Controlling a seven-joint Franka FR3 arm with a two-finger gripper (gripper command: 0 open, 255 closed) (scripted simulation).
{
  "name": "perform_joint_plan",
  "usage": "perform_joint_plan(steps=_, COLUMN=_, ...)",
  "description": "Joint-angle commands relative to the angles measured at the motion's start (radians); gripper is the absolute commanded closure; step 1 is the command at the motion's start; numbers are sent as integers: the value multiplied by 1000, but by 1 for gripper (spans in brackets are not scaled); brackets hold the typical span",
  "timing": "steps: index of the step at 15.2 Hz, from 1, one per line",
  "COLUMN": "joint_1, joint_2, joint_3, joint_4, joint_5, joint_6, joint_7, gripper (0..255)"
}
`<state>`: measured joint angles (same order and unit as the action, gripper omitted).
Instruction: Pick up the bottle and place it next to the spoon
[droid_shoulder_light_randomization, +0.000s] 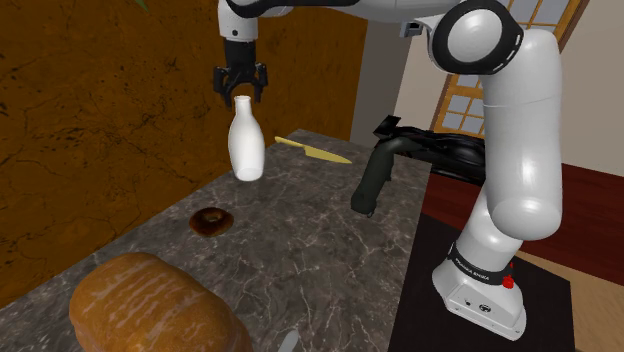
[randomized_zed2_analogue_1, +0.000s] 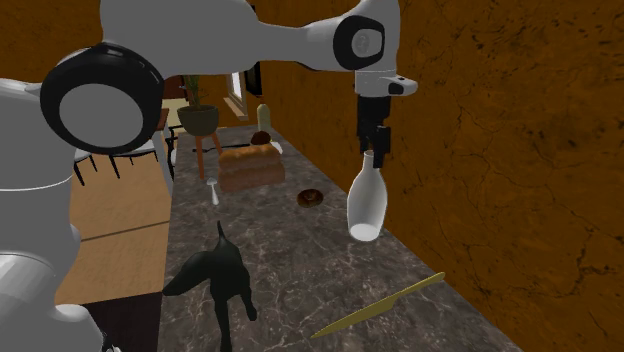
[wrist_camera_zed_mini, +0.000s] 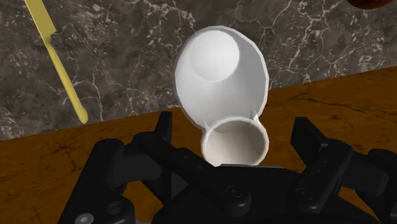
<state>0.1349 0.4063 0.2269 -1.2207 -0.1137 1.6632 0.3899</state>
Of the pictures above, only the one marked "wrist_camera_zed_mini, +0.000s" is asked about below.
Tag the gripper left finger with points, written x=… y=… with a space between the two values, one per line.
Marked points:
x=149 y=161

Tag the yellow knife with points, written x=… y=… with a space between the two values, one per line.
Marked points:
x=54 y=57

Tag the dark brown round object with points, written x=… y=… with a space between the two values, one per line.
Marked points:
x=369 y=3

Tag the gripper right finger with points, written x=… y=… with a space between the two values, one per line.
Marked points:
x=325 y=167

